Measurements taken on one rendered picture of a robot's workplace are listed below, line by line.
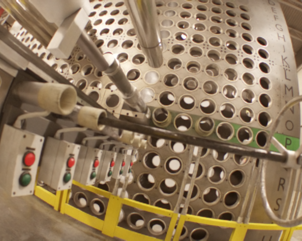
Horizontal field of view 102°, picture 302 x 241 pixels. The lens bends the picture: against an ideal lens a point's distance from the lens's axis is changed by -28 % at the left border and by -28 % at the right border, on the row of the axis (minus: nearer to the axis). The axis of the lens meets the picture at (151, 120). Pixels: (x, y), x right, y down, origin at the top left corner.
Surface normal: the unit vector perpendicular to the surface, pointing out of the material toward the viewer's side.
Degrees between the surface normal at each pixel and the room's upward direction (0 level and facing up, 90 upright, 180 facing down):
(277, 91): 90
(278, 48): 90
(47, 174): 90
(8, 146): 90
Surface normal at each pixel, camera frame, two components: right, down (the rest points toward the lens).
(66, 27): -0.16, -0.25
